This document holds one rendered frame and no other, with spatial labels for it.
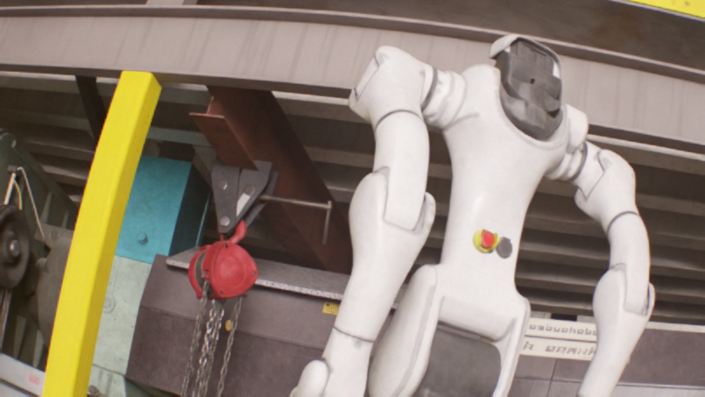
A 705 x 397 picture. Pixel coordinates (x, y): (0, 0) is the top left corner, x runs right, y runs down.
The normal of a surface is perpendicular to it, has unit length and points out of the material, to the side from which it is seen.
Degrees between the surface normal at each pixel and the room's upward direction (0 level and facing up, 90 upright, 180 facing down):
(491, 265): 82
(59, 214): 90
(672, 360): 78
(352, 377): 109
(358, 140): 90
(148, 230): 90
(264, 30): 90
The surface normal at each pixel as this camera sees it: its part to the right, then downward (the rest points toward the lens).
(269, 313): -0.15, -0.58
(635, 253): 0.27, -0.50
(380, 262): 0.00, -0.07
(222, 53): -0.20, -0.40
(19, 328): 0.61, -0.04
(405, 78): 0.47, -0.62
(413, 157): 0.47, -0.42
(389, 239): 0.28, -0.13
